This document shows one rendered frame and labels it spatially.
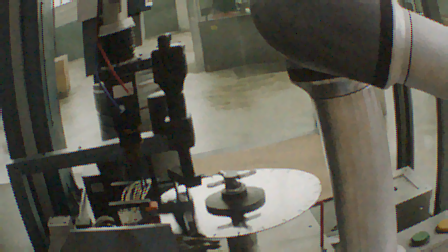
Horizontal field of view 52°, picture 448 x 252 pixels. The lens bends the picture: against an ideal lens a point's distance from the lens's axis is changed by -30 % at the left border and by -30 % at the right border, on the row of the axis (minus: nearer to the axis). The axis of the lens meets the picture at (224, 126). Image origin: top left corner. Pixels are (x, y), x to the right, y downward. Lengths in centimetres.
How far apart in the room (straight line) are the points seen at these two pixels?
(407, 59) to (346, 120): 17
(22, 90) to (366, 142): 117
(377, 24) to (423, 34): 5
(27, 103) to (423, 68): 132
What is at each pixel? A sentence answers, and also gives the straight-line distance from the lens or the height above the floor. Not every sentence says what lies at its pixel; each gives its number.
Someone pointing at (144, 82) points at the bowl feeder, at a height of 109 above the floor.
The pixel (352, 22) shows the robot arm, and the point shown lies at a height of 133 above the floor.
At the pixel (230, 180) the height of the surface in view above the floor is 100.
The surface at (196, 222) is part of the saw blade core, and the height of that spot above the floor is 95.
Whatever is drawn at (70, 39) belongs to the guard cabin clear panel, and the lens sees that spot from 216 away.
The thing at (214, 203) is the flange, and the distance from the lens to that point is 112.
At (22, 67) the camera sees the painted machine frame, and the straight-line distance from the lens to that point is 158.
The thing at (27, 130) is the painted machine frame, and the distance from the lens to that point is 161.
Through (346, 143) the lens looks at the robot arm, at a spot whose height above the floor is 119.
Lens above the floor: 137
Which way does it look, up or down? 15 degrees down
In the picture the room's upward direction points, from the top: 10 degrees counter-clockwise
